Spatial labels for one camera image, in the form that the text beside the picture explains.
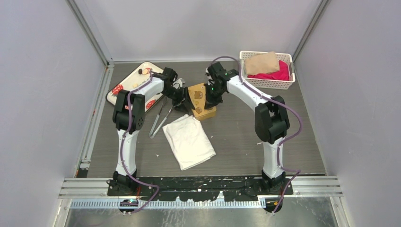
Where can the silver tin lid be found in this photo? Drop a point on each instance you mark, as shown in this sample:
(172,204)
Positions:
(198,98)

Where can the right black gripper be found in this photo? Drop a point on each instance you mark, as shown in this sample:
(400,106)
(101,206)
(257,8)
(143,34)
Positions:
(211,101)

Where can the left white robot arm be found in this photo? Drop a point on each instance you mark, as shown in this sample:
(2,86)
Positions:
(129,116)

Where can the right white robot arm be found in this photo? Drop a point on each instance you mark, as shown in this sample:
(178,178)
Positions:
(270,117)

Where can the pink cloth in basket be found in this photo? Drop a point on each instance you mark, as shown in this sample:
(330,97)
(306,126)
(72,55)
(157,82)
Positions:
(282,74)

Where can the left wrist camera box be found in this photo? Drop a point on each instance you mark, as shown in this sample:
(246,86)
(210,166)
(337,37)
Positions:
(179,83)

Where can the white folded cloth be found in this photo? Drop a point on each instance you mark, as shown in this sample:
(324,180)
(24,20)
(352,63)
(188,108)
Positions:
(188,142)

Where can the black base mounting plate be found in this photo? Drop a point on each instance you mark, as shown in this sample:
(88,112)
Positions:
(196,188)

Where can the gold chocolate tin box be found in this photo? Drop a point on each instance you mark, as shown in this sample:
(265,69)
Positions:
(206,113)

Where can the strawberry pattern tray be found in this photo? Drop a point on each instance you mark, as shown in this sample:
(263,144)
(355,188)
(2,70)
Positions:
(132,81)

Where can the white plastic basket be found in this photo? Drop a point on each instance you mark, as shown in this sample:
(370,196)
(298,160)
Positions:
(270,83)

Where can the beige cloth in basket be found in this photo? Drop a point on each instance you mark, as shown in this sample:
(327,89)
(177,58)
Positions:
(262,63)

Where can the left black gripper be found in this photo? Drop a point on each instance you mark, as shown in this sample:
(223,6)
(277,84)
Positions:
(181,104)

